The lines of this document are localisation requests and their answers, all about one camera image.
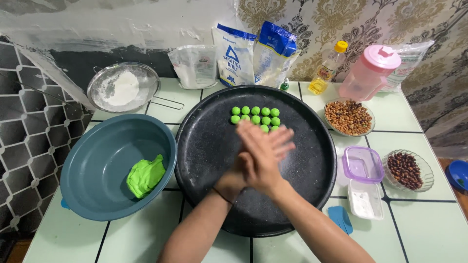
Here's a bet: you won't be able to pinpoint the person's right hand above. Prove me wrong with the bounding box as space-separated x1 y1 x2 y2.
236 120 289 197

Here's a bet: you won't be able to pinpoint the person's left hand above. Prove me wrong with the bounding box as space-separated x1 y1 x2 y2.
213 126 297 204

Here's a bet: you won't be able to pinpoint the group of green dough balls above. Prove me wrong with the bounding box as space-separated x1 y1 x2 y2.
230 105 281 133

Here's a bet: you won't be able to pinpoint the black round tray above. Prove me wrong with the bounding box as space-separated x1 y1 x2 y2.
174 85 338 238

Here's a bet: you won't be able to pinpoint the black wrist band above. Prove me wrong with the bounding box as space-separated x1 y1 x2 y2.
213 187 233 205

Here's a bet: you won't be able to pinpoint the light brown peanuts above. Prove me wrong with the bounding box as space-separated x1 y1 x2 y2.
325 100 373 136

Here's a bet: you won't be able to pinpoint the purple-rimmed container lid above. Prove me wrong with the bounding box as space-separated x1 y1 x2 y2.
342 146 385 184

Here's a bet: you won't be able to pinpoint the oil bottle yellow cap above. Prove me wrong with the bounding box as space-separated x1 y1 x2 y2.
308 40 349 95

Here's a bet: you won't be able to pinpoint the white flour bag blue top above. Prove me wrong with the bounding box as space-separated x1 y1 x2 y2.
212 23 257 88

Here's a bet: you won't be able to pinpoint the blue flour bag folded top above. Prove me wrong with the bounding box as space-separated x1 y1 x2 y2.
253 20 301 89

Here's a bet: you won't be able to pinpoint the glass bowl with light peanuts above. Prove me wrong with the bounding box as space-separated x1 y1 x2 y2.
323 97 376 137

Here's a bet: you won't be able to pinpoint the clear plastic flour bag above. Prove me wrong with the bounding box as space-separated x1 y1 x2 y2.
168 45 218 90

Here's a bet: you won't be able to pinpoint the blue plastic dough scraper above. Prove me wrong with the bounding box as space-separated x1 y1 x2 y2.
327 206 354 236

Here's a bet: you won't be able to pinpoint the clear plastic container with flour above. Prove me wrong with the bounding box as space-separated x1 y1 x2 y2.
347 179 385 221

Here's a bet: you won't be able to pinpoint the pink plastic pitcher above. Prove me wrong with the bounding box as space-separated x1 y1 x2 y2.
339 45 402 102

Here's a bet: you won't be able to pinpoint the green dough lump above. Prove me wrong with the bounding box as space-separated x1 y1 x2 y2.
126 154 166 199

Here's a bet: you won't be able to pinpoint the dark brown peanuts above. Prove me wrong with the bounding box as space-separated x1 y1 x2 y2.
387 153 424 190

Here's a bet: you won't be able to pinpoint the white flour heap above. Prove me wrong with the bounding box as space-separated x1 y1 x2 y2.
98 70 141 107

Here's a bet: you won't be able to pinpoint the glass bowl with dark peanuts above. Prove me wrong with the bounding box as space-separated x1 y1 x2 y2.
382 149 435 193

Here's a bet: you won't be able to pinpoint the blue-grey plastic basin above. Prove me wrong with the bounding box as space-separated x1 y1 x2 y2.
59 113 178 222

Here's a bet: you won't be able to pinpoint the clear printed plastic bag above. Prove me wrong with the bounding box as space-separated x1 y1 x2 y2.
380 40 436 93

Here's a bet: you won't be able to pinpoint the blue plastic bowl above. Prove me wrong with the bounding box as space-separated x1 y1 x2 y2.
445 160 468 191

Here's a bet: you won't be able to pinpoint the metal sieve with handle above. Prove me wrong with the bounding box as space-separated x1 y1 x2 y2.
87 61 185 113

